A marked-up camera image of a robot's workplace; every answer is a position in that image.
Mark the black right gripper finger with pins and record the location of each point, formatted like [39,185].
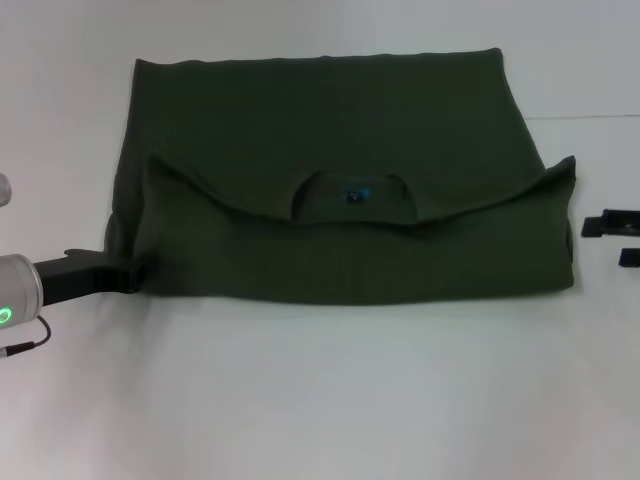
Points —
[630,257]
[612,223]

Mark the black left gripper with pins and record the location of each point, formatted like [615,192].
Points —
[80,275]

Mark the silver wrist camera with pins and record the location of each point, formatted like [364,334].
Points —
[4,190]

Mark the dark green FREE t-shirt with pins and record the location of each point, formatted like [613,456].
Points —
[350,125]

